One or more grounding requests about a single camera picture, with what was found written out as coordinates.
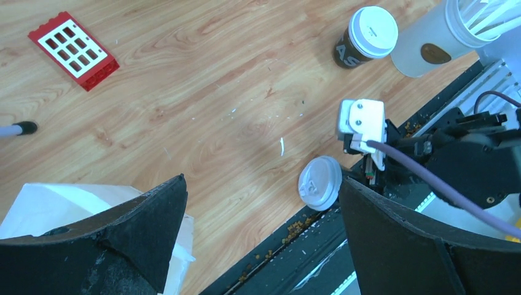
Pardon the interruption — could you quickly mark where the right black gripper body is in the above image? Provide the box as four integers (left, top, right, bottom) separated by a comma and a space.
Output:
342, 120, 432, 195

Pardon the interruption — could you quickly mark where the dark brown plastic cup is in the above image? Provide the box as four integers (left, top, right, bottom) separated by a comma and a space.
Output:
333, 29, 372, 69

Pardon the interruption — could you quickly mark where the white straw holder cup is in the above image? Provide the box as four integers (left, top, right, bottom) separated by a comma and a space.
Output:
391, 1, 501, 77

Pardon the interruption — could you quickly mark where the red toy block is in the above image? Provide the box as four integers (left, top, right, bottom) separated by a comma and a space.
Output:
28, 11, 119, 92

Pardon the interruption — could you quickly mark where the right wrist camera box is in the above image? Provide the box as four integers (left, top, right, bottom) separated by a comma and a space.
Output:
336, 99, 387, 171

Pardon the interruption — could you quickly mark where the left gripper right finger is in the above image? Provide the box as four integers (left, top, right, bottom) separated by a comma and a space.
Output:
339, 178, 520, 294

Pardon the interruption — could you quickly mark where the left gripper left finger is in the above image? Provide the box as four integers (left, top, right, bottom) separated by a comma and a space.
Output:
1, 175, 188, 294

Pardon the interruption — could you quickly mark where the white paper bakery bag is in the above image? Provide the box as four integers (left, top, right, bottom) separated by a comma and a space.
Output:
1, 183, 195, 294

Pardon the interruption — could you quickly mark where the wrapped white straws bundle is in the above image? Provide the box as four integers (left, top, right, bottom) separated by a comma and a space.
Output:
457, 0, 520, 39

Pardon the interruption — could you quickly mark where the white plastic cup lid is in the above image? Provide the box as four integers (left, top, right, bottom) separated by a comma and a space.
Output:
347, 6, 399, 59

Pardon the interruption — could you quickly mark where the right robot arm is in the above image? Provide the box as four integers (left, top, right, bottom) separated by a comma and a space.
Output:
385, 108, 520, 209

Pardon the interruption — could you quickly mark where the tripod stand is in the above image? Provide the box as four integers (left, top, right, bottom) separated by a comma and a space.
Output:
0, 121, 38, 138

